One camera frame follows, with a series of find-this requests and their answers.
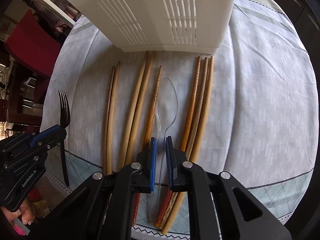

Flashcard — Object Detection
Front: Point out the black plastic fork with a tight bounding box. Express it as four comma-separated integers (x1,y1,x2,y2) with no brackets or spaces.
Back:
57,90,72,187

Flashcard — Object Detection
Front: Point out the ridged wooden chopstick red end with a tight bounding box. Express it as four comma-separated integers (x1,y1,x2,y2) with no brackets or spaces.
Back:
132,66,162,226

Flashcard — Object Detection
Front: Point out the ridged chopstick group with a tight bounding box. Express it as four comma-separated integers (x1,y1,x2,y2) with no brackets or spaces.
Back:
154,56,201,228

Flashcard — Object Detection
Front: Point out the clear plastic spoon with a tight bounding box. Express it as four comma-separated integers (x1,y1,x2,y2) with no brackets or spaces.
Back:
148,77,178,224

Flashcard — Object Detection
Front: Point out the person's left hand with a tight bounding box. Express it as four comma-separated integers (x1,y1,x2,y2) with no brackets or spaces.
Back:
1,198,35,226

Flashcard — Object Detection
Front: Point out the pink sleeve cuff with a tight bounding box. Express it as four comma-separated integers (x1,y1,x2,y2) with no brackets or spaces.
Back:
13,226,26,236

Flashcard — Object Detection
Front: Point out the red chair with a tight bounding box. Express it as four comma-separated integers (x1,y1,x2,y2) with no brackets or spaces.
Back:
4,10,61,78

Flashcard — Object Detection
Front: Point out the patterned grey tablecloth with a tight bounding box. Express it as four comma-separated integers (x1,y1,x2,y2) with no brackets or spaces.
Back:
39,0,320,240

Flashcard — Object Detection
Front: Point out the white plastic utensil holder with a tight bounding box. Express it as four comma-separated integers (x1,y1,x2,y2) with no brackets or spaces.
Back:
67,0,234,55

